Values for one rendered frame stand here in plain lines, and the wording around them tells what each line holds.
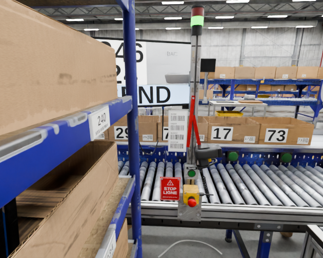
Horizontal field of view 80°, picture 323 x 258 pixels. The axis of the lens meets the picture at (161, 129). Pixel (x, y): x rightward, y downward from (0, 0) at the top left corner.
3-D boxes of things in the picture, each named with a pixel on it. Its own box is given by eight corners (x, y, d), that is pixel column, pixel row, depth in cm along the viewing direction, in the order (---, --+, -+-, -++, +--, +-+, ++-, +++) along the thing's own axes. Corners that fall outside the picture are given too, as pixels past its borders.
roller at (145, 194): (148, 208, 103) (139, 209, 104) (156, 166, 153) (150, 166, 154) (147, 200, 102) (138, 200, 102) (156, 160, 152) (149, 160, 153)
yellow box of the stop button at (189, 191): (183, 207, 88) (184, 194, 87) (182, 196, 97) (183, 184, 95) (215, 209, 88) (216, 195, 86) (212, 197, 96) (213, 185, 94)
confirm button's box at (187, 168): (184, 179, 91) (184, 166, 89) (183, 176, 94) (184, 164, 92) (198, 180, 90) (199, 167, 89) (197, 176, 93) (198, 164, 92)
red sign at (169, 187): (160, 199, 97) (160, 177, 93) (160, 198, 97) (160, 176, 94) (192, 201, 96) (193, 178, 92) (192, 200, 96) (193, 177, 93)
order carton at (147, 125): (108, 142, 156) (106, 121, 152) (118, 132, 184) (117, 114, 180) (156, 143, 153) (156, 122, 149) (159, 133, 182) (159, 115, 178)
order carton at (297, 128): (258, 145, 149) (260, 124, 145) (244, 134, 177) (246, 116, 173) (310, 146, 147) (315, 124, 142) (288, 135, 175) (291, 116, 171)
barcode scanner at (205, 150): (223, 168, 85) (222, 146, 82) (196, 171, 86) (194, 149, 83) (220, 162, 91) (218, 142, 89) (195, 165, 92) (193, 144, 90)
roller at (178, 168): (186, 204, 101) (181, 211, 102) (182, 163, 151) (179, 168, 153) (177, 200, 101) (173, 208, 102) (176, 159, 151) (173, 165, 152)
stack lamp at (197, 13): (191, 24, 76) (192, 7, 75) (190, 27, 81) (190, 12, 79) (204, 24, 76) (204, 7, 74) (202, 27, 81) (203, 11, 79)
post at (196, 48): (177, 220, 100) (182, 35, 77) (177, 214, 104) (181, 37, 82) (200, 221, 99) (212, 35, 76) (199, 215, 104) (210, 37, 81)
